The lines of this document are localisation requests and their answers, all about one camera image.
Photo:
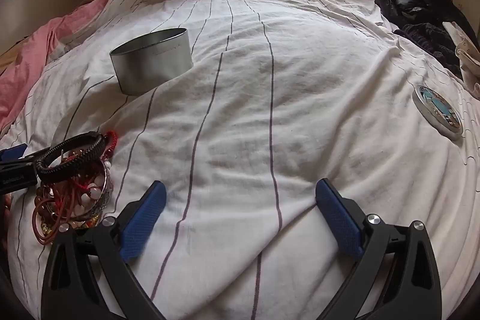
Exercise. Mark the round silver tin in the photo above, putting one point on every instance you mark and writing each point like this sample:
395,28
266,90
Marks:
153,65

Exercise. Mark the pink blanket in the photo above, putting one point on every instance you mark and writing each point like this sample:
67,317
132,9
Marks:
30,54

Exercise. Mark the round tin lid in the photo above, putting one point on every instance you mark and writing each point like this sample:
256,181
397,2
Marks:
438,112

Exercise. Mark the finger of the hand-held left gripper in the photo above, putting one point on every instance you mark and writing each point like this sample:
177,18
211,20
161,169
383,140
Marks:
13,152
22,166

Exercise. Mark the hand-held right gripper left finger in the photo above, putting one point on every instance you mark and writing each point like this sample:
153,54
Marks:
144,220

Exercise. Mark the cream cloth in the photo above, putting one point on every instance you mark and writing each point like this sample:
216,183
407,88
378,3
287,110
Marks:
468,54

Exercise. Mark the white striped bed sheet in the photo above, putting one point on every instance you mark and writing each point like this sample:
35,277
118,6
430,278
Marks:
262,98

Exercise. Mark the dark knit garment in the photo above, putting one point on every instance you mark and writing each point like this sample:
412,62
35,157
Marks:
431,39

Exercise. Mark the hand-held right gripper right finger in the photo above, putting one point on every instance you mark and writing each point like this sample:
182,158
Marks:
339,220

